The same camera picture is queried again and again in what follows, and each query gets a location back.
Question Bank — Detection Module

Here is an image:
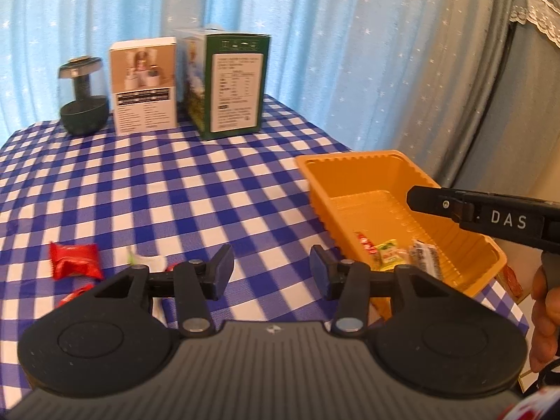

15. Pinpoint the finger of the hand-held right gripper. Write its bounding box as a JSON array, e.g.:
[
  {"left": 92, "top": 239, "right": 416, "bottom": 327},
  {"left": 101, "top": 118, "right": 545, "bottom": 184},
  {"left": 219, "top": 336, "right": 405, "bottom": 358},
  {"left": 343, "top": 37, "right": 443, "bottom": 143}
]
[{"left": 406, "top": 185, "right": 476, "bottom": 225}]

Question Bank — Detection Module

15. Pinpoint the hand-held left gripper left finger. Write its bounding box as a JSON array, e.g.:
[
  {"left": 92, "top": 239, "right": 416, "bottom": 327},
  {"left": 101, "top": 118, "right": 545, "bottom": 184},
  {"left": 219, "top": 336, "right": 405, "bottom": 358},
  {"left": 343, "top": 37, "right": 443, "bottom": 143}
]
[{"left": 94, "top": 244, "right": 236, "bottom": 338}]

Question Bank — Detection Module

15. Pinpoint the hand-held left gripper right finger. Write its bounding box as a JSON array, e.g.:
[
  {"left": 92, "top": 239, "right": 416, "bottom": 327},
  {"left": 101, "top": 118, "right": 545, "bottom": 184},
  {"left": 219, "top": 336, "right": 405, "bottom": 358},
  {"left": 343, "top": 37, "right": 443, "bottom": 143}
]
[{"left": 310, "top": 245, "right": 451, "bottom": 335}]

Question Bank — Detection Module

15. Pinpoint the small red candy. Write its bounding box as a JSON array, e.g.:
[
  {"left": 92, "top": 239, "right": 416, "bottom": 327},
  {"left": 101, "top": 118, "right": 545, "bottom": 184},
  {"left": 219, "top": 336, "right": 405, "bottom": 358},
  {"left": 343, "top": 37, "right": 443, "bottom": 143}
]
[{"left": 355, "top": 231, "right": 378, "bottom": 255}]

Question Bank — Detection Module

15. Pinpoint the grey snack packet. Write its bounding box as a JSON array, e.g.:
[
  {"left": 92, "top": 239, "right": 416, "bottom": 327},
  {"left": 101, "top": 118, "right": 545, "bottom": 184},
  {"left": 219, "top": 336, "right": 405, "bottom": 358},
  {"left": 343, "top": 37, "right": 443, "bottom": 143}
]
[{"left": 408, "top": 239, "right": 444, "bottom": 279}]

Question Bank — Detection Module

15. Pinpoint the orange plastic tray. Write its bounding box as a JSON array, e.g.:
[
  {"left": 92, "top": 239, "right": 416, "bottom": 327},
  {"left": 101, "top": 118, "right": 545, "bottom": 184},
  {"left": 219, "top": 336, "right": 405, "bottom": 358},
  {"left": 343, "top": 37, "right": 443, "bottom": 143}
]
[{"left": 296, "top": 149, "right": 508, "bottom": 321}]

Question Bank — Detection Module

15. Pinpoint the yellow green snack packet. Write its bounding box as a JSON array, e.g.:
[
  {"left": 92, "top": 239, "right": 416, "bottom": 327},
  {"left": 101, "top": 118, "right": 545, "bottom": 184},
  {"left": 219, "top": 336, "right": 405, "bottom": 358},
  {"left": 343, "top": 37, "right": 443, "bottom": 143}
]
[{"left": 373, "top": 239, "right": 412, "bottom": 271}]

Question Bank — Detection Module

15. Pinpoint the white green snack packet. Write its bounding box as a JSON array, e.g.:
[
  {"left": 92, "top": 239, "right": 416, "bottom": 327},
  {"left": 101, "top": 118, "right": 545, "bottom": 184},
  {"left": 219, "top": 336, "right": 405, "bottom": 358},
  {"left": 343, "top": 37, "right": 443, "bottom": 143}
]
[{"left": 126, "top": 247, "right": 167, "bottom": 272}]

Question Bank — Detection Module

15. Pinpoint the red snack packet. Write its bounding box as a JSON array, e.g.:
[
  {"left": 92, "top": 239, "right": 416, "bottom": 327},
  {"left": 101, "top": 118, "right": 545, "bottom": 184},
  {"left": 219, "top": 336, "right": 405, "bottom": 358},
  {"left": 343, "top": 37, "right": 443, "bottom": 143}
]
[
  {"left": 48, "top": 241, "right": 104, "bottom": 281},
  {"left": 58, "top": 283, "right": 96, "bottom": 310}
]

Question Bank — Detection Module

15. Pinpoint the person's right hand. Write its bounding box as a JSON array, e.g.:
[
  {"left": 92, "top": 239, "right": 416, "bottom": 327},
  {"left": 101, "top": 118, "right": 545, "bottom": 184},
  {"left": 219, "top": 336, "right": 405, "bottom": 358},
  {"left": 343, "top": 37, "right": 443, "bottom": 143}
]
[{"left": 528, "top": 267, "right": 560, "bottom": 373}]

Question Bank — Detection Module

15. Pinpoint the blue white checkered tablecloth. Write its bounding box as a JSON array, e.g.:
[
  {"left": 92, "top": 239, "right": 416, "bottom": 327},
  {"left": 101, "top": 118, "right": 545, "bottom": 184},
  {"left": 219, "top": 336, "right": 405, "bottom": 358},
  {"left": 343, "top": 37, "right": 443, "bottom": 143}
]
[{"left": 0, "top": 94, "right": 537, "bottom": 410}]

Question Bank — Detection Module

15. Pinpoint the green cardboard box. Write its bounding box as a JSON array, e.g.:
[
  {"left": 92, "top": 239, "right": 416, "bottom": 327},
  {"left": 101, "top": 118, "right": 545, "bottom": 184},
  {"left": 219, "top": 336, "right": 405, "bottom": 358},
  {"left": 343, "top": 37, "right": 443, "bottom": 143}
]
[{"left": 172, "top": 26, "right": 271, "bottom": 142}]

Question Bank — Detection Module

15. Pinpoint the red white patterned cloth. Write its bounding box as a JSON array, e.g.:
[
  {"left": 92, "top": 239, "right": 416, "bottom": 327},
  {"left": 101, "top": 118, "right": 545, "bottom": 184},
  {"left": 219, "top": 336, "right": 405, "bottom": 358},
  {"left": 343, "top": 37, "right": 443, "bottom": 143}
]
[{"left": 510, "top": 385, "right": 560, "bottom": 420}]

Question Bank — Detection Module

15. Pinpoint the white cardboard box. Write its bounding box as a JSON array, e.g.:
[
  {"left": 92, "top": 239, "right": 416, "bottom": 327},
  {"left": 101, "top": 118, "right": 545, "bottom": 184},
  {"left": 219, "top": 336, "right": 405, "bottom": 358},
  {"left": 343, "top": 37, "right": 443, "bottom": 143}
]
[{"left": 108, "top": 36, "right": 180, "bottom": 137}]

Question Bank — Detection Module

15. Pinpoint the dark glass jar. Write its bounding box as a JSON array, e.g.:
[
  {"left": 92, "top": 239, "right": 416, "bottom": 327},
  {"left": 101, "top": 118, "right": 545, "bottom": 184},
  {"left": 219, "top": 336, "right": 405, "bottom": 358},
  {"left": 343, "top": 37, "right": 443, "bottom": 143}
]
[{"left": 58, "top": 55, "right": 110, "bottom": 136}]

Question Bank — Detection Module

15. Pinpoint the blue star-print curtain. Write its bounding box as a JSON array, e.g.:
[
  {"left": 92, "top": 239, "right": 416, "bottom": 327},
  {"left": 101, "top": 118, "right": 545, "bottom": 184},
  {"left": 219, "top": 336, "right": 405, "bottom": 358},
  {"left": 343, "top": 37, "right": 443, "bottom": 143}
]
[{"left": 0, "top": 0, "right": 499, "bottom": 152}]

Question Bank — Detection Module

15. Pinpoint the grey lace-trimmed curtain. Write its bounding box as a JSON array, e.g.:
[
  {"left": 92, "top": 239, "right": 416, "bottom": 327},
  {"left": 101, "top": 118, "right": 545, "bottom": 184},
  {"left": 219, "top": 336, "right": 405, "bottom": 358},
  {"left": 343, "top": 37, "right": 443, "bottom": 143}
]
[{"left": 507, "top": 0, "right": 560, "bottom": 149}]

